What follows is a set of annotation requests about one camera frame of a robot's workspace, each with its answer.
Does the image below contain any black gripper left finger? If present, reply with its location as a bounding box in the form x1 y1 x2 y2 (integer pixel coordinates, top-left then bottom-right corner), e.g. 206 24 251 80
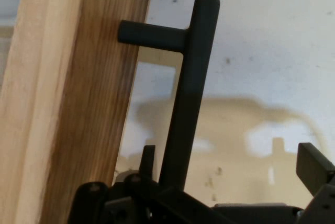
66 144 229 224

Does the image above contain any black bar drawer handle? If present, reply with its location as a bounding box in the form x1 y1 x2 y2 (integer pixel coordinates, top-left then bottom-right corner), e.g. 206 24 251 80
117 0 221 194

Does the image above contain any wooden cabinet door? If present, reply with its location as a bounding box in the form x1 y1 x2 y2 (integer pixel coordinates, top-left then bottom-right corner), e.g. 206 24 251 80
0 0 155 224

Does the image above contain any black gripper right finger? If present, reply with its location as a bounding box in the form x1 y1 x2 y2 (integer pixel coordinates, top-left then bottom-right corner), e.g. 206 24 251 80
295 142 335 224

